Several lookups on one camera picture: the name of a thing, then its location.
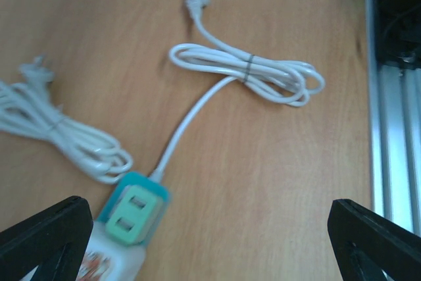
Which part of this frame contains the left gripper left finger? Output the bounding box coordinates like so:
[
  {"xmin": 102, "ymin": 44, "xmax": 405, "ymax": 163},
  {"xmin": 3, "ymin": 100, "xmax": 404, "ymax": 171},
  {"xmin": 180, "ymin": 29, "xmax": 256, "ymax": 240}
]
[{"xmin": 1, "ymin": 195, "xmax": 93, "ymax": 280}]

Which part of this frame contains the green usb charger plug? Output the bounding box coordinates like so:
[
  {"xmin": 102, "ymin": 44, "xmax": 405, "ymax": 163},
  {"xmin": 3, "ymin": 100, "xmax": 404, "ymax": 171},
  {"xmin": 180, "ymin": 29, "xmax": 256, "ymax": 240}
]
[{"xmin": 105, "ymin": 186, "xmax": 163, "ymax": 245}]

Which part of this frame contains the orange strip white cord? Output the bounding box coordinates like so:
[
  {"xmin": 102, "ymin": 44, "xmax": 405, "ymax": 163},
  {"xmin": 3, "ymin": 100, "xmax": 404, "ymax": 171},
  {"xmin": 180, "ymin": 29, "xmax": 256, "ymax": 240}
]
[{"xmin": 0, "ymin": 53, "xmax": 135, "ymax": 186}]

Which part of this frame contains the front aluminium rail frame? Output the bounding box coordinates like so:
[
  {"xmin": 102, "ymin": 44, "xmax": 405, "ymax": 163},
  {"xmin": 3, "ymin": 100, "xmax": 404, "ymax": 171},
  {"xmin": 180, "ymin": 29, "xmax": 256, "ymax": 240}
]
[{"xmin": 365, "ymin": 0, "xmax": 420, "ymax": 234}]

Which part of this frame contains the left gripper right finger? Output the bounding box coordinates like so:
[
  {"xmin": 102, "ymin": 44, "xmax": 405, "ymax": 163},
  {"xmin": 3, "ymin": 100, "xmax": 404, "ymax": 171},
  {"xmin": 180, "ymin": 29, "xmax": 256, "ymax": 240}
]
[{"xmin": 328, "ymin": 199, "xmax": 420, "ymax": 280}]

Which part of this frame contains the teal strip white cord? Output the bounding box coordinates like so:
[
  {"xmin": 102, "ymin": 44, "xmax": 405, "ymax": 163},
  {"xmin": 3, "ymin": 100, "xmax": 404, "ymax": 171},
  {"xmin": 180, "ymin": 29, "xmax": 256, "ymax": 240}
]
[{"xmin": 149, "ymin": 0, "xmax": 326, "ymax": 183}]

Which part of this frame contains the teal power strip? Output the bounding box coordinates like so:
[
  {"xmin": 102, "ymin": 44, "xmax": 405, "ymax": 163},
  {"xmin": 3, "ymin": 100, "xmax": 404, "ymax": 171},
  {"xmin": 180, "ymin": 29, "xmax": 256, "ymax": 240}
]
[{"xmin": 19, "ymin": 171, "xmax": 173, "ymax": 281}]

